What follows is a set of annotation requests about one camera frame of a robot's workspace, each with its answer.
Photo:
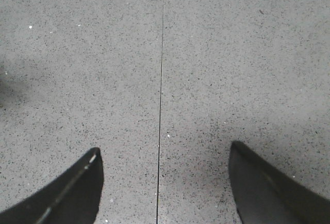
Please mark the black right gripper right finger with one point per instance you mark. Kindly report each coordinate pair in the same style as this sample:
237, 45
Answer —
263, 194

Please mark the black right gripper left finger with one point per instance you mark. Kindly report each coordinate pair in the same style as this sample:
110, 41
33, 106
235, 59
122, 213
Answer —
73, 197

